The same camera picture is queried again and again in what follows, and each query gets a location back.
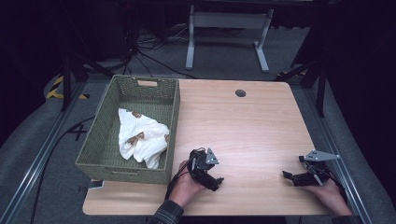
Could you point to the white cloth with brown print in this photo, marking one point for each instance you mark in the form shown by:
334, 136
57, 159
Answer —
144, 138

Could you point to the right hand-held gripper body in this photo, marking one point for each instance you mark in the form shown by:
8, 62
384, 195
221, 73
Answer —
317, 174

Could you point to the green woven basket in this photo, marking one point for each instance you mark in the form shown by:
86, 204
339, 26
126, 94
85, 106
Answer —
102, 149

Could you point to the black tripod stand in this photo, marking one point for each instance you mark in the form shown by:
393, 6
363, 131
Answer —
66, 84
321, 90

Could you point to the person's left hand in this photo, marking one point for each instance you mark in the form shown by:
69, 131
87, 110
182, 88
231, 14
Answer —
185, 186

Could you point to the grey tape strip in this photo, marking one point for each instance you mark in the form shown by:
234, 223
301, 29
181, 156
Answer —
96, 184

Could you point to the white metal desk frame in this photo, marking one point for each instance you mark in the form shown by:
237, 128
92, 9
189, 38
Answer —
229, 20

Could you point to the person's right hand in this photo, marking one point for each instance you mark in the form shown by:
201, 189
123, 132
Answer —
333, 196

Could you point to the grey metal floor rail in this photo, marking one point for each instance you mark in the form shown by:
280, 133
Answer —
348, 183
40, 158

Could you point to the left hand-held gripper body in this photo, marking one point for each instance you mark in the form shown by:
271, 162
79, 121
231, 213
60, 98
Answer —
199, 161

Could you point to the dark round table grommet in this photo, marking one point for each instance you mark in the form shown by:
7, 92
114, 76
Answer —
240, 93

